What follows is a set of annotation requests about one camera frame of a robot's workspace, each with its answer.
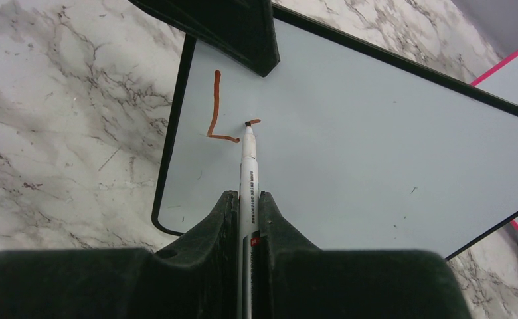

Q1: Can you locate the small black-framed whiteboard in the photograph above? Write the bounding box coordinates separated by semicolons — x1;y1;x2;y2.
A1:
151;6;518;259

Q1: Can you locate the white red whiteboard marker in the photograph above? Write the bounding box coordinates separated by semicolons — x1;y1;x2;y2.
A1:
237;120;260;318

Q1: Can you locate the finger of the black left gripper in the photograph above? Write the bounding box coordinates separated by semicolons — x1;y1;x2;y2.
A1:
131;0;280;77

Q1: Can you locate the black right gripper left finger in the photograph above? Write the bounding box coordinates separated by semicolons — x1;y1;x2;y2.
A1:
0;191;238;318

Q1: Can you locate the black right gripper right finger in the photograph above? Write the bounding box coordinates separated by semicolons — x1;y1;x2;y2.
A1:
252;192;471;318

